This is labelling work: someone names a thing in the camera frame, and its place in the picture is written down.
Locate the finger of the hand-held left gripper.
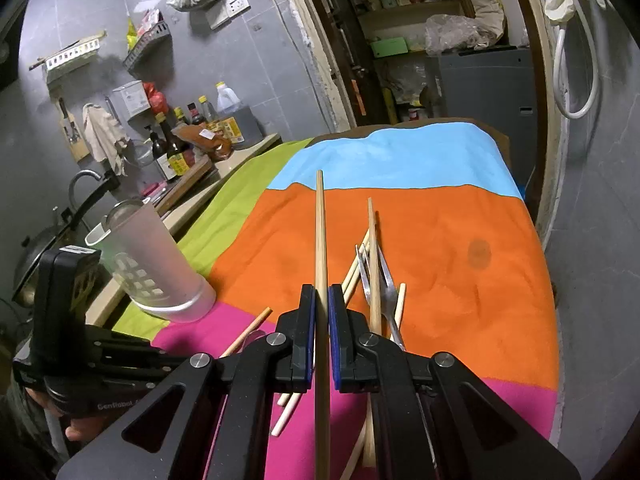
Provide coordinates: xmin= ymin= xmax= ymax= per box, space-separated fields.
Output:
xmin=87 ymin=325 xmax=176 ymax=363
xmin=92 ymin=359 xmax=198 ymax=394

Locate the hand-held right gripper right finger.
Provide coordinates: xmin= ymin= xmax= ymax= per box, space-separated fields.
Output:
xmin=328 ymin=283 xmax=582 ymax=480

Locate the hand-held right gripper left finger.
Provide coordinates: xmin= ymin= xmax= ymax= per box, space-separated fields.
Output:
xmin=55 ymin=283 xmax=318 ymax=480

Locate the brown wooden chopstick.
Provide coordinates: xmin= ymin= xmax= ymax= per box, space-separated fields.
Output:
xmin=218 ymin=307 xmax=274 ymax=360
xmin=361 ymin=197 xmax=384 ymax=469
xmin=314 ymin=169 xmax=332 ymax=480

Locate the white plastic utensil holder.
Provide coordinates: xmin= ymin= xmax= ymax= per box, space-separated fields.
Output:
xmin=84 ymin=199 xmax=217 ymax=324

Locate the person's left hand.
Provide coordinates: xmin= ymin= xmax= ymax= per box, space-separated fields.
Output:
xmin=64 ymin=410 xmax=112 ymax=442

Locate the dark wok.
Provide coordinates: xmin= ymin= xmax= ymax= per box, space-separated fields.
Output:
xmin=11 ymin=224 xmax=68 ymax=308

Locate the metal faucet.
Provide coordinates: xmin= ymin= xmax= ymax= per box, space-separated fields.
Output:
xmin=67 ymin=169 xmax=122 ymax=233

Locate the colourful striped blanket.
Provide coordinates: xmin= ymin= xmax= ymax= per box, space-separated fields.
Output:
xmin=111 ymin=119 xmax=560 ymax=480

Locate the wooden knife holder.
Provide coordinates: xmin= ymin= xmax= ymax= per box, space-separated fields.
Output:
xmin=56 ymin=97 xmax=92 ymax=164

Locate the beige hanging rag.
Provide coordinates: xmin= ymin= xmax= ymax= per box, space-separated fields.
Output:
xmin=81 ymin=102 xmax=130 ymax=177

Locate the wooden cutting board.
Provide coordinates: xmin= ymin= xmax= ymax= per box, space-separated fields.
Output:
xmin=154 ymin=155 xmax=217 ymax=214

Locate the small dark sauce bottle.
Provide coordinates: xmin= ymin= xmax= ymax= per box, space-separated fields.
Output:
xmin=148 ymin=125 xmax=169 ymax=171

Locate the large dark sauce bottle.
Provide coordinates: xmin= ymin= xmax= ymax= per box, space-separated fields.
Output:
xmin=156 ymin=112 xmax=194 ymax=182

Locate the brown food packet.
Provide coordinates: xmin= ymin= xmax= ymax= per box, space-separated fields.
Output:
xmin=171 ymin=124 xmax=234 ymax=162

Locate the clear oil jug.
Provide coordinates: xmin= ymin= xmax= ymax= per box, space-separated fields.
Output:
xmin=214 ymin=82 xmax=264 ymax=151

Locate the red plastic bag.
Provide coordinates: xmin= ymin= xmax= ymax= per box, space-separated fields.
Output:
xmin=143 ymin=82 xmax=169 ymax=117

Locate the green box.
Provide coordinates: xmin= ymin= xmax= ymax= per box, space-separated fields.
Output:
xmin=369 ymin=37 xmax=412 ymax=59

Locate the crumpled clear plastic bag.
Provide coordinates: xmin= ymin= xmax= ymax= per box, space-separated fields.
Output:
xmin=424 ymin=13 xmax=495 ymax=57

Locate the cream cloth bag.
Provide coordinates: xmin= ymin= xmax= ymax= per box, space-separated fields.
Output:
xmin=461 ymin=0 xmax=507 ymax=49

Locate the white wall rack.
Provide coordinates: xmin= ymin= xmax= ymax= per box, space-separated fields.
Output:
xmin=29 ymin=29 xmax=109 ymax=87

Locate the grey wall basket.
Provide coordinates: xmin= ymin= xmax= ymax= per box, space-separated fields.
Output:
xmin=122 ymin=21 xmax=174 ymax=72

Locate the white power cable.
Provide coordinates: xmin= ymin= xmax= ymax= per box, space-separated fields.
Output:
xmin=271 ymin=0 xmax=332 ymax=132

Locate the white wall socket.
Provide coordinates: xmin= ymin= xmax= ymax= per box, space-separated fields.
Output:
xmin=207 ymin=0 xmax=251 ymax=30

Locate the white hose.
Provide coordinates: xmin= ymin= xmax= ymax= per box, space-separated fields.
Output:
xmin=551 ymin=24 xmax=602 ymax=121

